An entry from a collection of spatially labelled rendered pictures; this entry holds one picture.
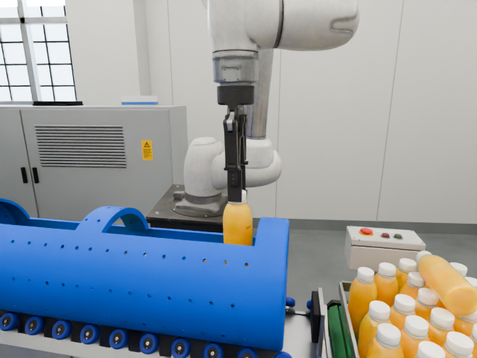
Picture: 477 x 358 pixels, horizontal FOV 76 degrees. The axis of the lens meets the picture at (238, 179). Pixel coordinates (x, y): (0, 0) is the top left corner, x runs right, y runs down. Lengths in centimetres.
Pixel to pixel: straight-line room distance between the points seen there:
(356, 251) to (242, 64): 64
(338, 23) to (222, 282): 53
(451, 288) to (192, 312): 51
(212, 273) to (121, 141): 180
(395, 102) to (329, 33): 302
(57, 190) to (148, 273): 206
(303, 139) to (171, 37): 175
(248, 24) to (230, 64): 7
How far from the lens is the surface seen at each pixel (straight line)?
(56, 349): 94
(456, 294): 76
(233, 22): 60
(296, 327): 89
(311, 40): 64
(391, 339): 68
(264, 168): 120
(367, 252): 99
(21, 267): 84
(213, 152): 117
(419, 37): 374
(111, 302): 73
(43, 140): 263
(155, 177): 229
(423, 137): 379
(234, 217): 65
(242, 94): 60
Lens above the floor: 149
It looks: 15 degrees down
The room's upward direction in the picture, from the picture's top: straight up
